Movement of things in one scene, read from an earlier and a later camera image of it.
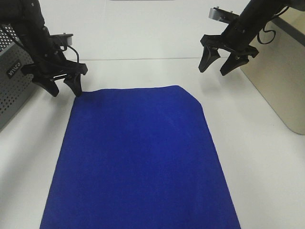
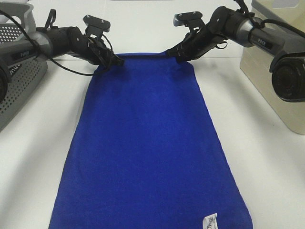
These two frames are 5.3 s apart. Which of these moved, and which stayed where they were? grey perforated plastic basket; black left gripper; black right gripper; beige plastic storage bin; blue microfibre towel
Moved: black right gripper; black left gripper; blue microfibre towel
Stayed: grey perforated plastic basket; beige plastic storage bin
